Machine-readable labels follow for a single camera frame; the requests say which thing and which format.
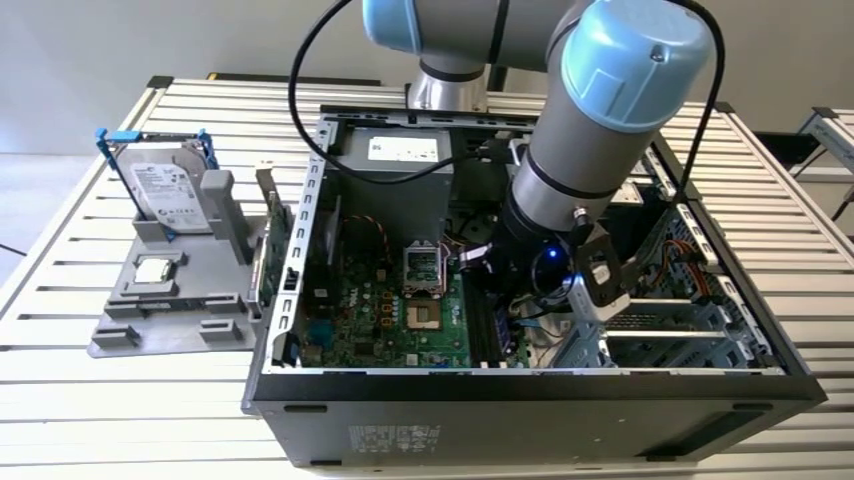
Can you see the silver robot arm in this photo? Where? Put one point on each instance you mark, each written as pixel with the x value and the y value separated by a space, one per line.
pixel 587 150

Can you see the black RAM slot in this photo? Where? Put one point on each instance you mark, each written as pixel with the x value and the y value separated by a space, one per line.
pixel 482 335
pixel 474 335

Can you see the thin metal locking lever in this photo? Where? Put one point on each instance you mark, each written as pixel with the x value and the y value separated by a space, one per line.
pixel 446 272

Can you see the CPU socket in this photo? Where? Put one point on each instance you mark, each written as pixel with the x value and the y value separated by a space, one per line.
pixel 425 315

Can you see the grey metal drive cage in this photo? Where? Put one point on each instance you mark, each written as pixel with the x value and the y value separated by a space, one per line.
pixel 630 196

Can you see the grey power supply unit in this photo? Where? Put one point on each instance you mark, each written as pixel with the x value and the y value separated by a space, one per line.
pixel 394 210

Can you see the green motherboard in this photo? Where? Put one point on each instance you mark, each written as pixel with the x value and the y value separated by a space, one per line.
pixel 374 330

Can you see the grey metal disk bay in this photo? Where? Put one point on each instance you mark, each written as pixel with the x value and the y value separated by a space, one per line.
pixel 667 336

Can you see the black case fan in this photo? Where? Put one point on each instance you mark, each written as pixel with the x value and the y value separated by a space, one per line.
pixel 334 235

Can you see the blue expansion slot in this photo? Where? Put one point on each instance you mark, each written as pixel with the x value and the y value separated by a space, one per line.
pixel 320 335

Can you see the black open PC case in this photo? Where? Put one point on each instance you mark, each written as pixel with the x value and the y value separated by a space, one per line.
pixel 467 430

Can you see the green graphics card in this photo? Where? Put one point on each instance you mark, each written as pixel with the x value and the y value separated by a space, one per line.
pixel 280 235

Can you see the grey plastic parts rack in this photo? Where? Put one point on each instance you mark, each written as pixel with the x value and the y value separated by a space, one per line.
pixel 214 270

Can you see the neighbouring metal slat table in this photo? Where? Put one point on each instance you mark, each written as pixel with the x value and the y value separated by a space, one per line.
pixel 830 127

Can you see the silver CPU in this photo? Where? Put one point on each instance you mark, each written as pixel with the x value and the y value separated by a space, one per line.
pixel 155 270

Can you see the hard disk in blue carrier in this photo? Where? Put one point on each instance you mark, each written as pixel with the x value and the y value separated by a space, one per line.
pixel 163 190

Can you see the small silver wrist camera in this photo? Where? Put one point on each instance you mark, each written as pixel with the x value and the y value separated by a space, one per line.
pixel 475 252

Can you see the grey camera with black bracket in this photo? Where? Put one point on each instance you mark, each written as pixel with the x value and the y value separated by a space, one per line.
pixel 601 300

